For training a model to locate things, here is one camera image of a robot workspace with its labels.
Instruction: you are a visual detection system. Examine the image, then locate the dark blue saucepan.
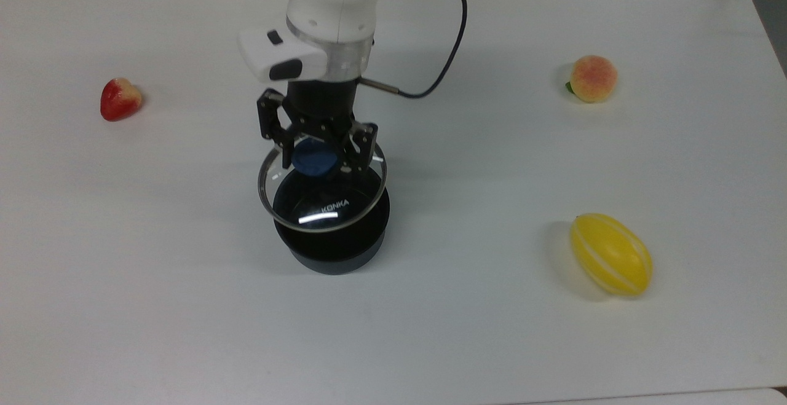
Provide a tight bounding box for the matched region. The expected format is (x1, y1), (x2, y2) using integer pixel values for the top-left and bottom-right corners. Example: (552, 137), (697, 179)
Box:
(272, 168), (391, 276)

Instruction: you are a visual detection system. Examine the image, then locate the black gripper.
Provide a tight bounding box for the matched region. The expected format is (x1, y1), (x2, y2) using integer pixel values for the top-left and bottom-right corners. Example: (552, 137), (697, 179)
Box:
(256, 78), (379, 174)

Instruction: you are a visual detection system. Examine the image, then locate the glass lid blue knob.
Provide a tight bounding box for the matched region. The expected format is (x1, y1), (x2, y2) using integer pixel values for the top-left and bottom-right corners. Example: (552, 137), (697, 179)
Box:
(257, 136), (389, 234)

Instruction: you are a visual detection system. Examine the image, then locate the yellow striped toy melon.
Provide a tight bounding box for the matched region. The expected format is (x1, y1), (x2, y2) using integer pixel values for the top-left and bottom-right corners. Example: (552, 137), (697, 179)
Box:
(569, 212), (654, 297)

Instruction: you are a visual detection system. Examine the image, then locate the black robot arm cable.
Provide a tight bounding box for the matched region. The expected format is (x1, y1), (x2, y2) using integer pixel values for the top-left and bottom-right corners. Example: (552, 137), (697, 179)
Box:
(359, 0), (469, 100)

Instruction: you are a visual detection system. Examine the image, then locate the red toy strawberry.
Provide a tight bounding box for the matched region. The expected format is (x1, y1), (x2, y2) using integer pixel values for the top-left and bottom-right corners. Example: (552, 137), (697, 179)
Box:
(100, 77), (144, 122)

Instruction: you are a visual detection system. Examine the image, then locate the toy peach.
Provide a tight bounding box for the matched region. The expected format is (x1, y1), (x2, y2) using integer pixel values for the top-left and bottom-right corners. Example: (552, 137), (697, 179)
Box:
(565, 55), (619, 104)

